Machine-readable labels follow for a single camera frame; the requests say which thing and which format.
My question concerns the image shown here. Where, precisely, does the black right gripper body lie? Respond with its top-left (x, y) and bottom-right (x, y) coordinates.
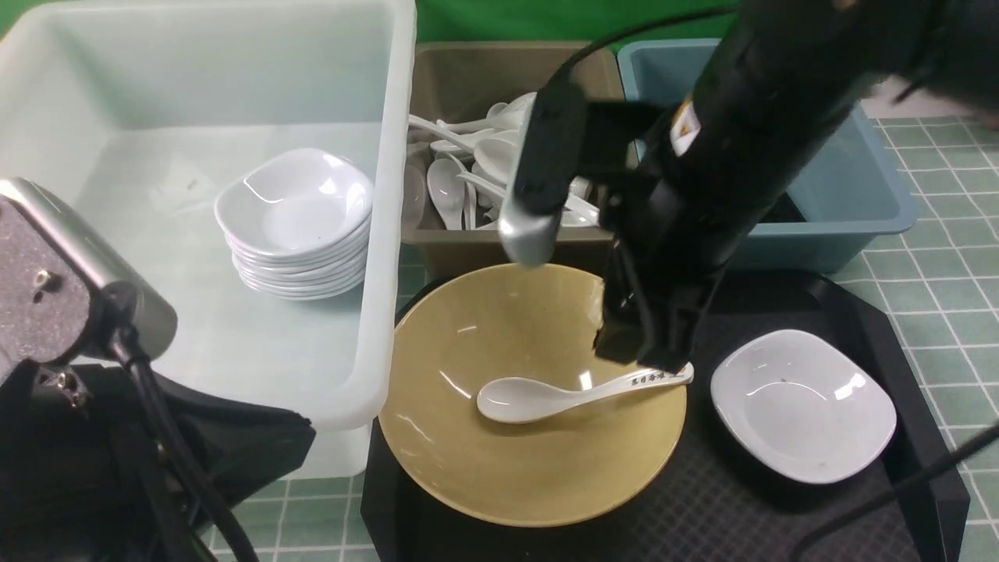
top-left (579, 101), bottom-right (723, 372)

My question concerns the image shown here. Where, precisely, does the yellow noodle bowl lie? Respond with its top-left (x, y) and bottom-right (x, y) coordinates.
top-left (379, 264), bottom-right (688, 528)

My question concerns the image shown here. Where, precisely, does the white square sauce dish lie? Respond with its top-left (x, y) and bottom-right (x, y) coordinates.
top-left (710, 329), bottom-right (897, 485)

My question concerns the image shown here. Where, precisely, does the white printed soup spoon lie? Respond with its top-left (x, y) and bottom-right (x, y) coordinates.
top-left (477, 362), bottom-right (695, 425)

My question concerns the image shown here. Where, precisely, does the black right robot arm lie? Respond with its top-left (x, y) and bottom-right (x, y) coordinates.
top-left (577, 1), bottom-right (997, 371)

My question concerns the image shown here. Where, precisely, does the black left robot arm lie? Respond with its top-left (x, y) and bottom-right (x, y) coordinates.
top-left (1, 365), bottom-right (315, 561)

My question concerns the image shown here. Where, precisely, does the blue plastic bin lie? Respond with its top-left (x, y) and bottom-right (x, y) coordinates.
top-left (617, 38), bottom-right (919, 275)

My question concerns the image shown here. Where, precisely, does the pile of white spoons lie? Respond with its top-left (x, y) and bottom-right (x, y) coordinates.
top-left (404, 92), bottom-right (600, 232)

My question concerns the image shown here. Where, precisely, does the brown plastic bin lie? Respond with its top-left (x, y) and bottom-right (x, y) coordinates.
top-left (402, 41), bottom-right (624, 279)

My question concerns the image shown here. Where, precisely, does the black serving tray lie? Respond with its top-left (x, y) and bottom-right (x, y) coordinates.
top-left (360, 271), bottom-right (948, 561)

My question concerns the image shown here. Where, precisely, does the green backdrop cloth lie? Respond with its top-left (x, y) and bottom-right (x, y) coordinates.
top-left (2, 1), bottom-right (741, 43)

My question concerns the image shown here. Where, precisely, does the top white stacked dish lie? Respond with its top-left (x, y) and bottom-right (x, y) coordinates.
top-left (214, 148), bottom-right (375, 258)

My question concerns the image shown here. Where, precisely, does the stack of white dishes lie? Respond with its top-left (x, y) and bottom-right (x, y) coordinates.
top-left (226, 219), bottom-right (371, 301)

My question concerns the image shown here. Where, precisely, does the large translucent white tub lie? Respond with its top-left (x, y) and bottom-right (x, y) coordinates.
top-left (1, 1), bottom-right (417, 479)

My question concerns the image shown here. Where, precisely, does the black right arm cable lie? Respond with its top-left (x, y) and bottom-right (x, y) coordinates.
top-left (788, 421), bottom-right (999, 562)

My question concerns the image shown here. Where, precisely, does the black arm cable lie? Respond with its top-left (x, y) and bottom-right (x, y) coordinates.
top-left (788, 421), bottom-right (999, 562)
top-left (105, 285), bottom-right (260, 562)

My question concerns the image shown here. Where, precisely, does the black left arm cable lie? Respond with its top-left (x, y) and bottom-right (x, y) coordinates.
top-left (105, 285), bottom-right (260, 562)

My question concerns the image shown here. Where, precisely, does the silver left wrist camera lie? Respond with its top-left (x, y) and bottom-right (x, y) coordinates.
top-left (2, 178), bottom-right (178, 387)

